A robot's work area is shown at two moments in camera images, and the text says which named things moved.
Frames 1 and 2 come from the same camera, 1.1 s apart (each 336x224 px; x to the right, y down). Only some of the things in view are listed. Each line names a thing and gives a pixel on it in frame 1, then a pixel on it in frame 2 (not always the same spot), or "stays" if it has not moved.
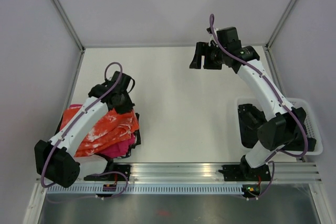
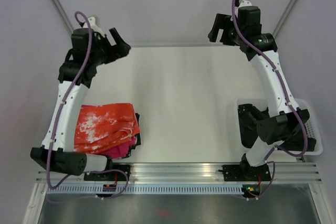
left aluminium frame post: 56,3 stays
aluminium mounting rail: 209,172 stays
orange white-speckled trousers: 117,126 stays
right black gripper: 202,48 → 220,21
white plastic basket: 310,125 stays
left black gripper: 128,107 → 122,49
